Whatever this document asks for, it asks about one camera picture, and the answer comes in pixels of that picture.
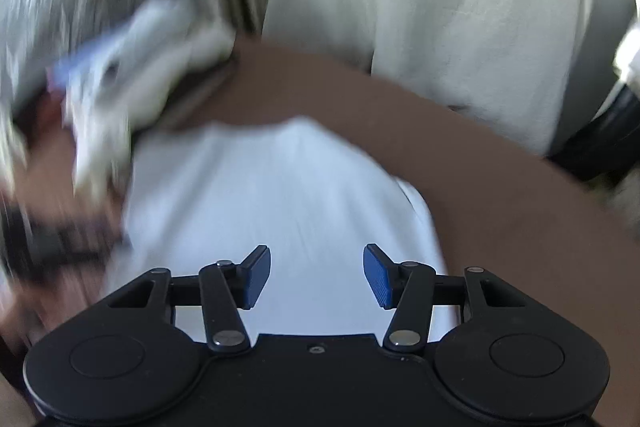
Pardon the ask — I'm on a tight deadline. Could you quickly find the person left hand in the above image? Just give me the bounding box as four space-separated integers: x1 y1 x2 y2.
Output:
1 261 106 426

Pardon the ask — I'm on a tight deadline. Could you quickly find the dark brown folded garment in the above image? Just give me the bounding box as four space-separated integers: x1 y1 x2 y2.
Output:
152 56 238 131

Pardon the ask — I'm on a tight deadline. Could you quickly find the cream towel green trim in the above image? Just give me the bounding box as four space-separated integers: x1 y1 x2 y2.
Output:
65 22 236 204

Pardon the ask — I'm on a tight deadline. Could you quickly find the white t-shirt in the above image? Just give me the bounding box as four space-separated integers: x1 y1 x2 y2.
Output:
104 117 446 336

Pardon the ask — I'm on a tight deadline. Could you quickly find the white covered mattress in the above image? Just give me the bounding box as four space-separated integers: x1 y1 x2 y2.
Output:
262 0 634 154

